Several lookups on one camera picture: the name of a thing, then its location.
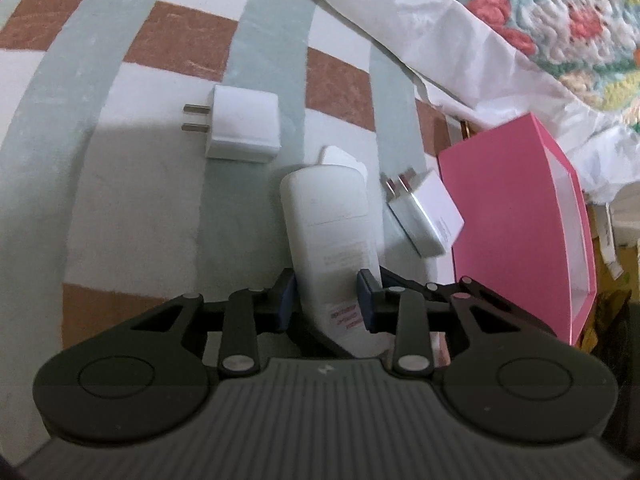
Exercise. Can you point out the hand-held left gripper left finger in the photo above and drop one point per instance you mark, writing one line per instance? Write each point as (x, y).
(286, 306)

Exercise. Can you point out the dark cloth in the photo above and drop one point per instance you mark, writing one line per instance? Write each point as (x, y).
(625, 350)

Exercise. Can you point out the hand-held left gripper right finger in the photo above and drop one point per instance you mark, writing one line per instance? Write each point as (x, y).
(365, 306)

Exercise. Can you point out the striped checked bed sheet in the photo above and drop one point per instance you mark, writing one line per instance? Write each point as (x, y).
(125, 200)

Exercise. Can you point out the white box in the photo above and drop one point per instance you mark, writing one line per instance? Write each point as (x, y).
(627, 220)

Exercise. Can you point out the white plug charger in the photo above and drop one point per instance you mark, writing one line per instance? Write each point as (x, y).
(430, 210)
(245, 125)

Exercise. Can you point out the pink box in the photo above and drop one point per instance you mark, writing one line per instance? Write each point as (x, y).
(495, 200)

